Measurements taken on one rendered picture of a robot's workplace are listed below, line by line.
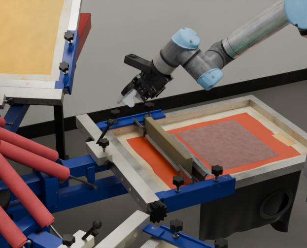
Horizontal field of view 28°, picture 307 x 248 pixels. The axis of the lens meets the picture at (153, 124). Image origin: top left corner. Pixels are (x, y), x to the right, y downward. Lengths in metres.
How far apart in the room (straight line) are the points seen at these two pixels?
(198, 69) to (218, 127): 0.91
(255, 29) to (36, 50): 1.22
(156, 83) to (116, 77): 2.67
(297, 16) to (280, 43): 3.66
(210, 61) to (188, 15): 2.85
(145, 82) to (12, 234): 0.61
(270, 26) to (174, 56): 0.30
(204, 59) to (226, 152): 0.77
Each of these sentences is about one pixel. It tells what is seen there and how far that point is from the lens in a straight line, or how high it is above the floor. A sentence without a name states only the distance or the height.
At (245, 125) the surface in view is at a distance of 2.77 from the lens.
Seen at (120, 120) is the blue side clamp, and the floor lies 1.00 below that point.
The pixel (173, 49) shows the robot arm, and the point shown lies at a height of 1.58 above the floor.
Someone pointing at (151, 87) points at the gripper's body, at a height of 1.44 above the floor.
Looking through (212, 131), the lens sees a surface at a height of 0.96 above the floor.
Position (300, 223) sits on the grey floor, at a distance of 3.82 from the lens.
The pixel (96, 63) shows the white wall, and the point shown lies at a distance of 4.50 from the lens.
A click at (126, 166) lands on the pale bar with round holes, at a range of 2.27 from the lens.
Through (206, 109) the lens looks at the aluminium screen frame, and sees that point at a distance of 2.81.
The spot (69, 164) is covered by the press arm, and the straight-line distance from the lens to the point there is 2.30.
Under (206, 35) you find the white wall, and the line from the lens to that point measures 4.85.
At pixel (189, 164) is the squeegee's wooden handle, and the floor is 1.03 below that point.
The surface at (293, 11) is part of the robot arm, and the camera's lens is 1.66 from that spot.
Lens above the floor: 2.27
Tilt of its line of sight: 29 degrees down
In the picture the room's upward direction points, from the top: 1 degrees clockwise
